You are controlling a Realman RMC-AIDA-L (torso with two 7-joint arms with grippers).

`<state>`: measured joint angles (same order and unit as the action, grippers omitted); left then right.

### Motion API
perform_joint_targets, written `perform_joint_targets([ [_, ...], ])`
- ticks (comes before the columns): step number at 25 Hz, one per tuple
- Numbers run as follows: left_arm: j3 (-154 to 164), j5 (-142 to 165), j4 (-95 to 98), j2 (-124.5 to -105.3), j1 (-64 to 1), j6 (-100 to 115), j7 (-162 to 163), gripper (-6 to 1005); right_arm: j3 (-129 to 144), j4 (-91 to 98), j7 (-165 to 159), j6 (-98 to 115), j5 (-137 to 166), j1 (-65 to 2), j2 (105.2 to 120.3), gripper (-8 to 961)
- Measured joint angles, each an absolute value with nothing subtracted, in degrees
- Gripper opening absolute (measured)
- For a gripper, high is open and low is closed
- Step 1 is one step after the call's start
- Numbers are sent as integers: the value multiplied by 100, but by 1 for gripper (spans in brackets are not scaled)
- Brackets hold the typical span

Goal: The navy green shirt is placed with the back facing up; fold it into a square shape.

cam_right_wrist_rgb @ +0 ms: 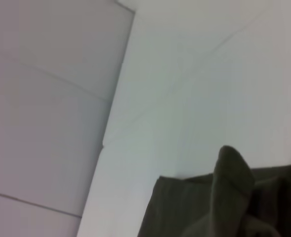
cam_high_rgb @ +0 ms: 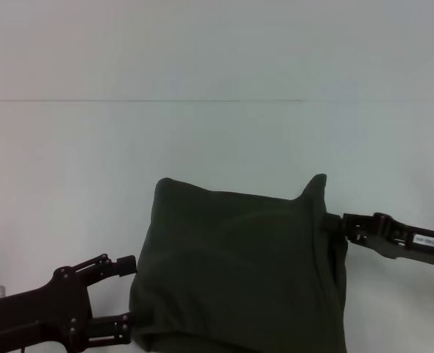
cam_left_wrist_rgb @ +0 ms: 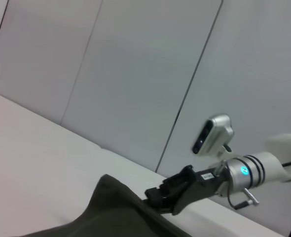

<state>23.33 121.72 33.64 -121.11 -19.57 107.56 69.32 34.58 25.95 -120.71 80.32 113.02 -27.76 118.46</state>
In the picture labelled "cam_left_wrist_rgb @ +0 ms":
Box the dark green t-shirt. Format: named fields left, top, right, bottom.
left=18, top=173, right=193, bottom=237

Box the silver right arm cable plug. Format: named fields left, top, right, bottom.
left=242, top=188, right=260, bottom=205

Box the thin right gripper cable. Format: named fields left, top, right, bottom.
left=227, top=189, right=247, bottom=211

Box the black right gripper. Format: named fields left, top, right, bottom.
left=145, top=164, right=229, bottom=215

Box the silver right gripper cable connector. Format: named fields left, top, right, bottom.
left=214, top=160, right=226, bottom=177

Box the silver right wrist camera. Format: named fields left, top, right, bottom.
left=192, top=114, right=235, bottom=157

